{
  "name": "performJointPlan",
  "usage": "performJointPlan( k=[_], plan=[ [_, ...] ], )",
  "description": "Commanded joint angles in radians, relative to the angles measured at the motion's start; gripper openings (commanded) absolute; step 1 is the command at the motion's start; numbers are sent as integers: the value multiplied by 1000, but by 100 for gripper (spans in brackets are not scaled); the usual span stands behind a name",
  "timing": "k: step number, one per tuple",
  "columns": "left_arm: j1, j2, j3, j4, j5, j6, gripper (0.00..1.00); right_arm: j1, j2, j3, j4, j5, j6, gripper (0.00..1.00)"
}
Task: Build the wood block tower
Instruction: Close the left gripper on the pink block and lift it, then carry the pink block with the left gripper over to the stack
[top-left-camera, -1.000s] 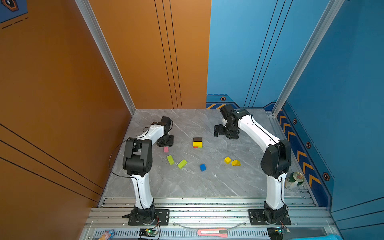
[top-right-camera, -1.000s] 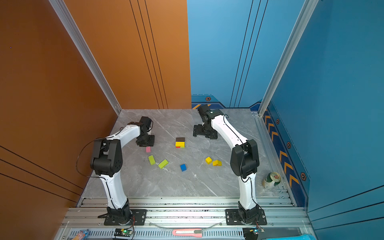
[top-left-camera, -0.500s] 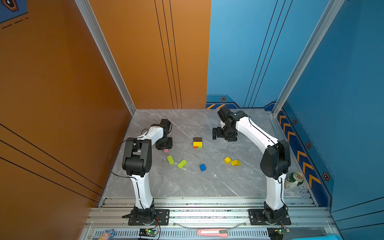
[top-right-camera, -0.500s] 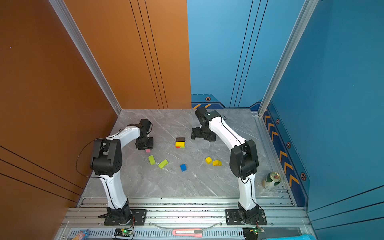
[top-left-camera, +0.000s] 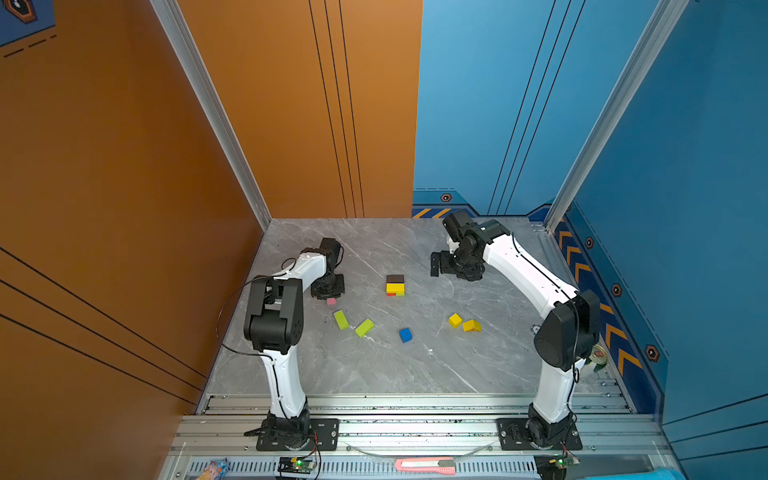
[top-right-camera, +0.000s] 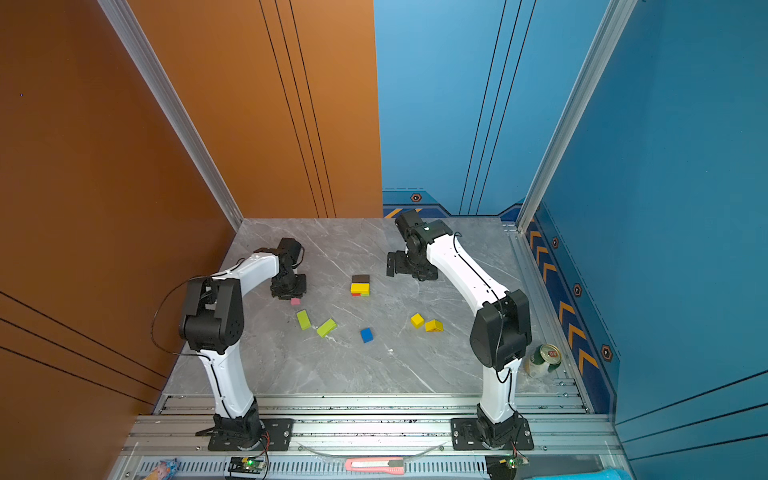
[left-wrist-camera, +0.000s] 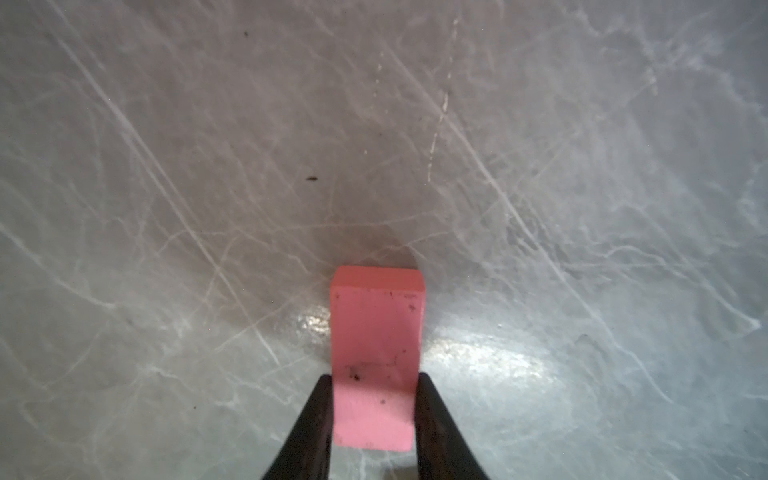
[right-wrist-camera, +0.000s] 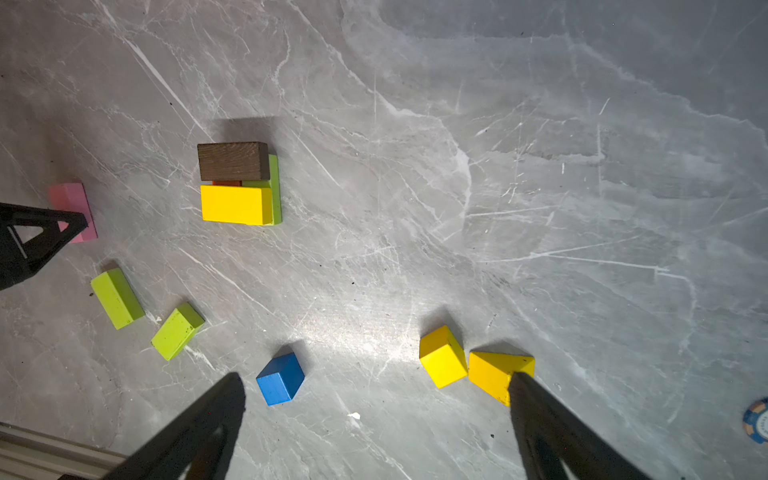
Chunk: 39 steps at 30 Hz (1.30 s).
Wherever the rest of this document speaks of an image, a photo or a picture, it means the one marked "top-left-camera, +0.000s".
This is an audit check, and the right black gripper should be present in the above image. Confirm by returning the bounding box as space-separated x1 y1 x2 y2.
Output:
427 248 478 281

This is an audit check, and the yellow long wood block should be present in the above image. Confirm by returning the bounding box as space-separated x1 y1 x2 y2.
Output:
386 283 405 294

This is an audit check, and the blue wood block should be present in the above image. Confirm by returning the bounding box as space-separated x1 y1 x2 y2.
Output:
399 328 413 343

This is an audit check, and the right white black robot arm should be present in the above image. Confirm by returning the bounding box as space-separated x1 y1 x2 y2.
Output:
430 212 602 449

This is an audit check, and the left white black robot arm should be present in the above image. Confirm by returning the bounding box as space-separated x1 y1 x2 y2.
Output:
243 238 345 450

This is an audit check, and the yellow cube block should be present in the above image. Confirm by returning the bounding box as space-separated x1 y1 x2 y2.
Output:
448 314 463 328

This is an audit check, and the yellow wedge block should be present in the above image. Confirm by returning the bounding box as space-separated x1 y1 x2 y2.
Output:
462 320 483 332

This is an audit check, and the green circuit board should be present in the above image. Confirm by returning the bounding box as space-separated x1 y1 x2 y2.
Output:
276 457 318 479

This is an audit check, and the pink utility knife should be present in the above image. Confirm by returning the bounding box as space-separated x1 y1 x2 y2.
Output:
395 457 456 475

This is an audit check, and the colourful snack wrapper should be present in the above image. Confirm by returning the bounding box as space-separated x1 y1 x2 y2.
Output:
196 459 229 480

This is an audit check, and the right small circuit board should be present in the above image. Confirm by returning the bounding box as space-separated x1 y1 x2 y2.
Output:
549 456 580 470

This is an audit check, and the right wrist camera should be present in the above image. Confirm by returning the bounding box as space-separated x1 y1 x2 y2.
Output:
442 210 476 253

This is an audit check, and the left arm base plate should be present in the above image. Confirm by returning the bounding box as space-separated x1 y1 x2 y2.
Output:
256 418 339 453

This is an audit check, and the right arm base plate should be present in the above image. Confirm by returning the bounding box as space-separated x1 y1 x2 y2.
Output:
496 417 583 451

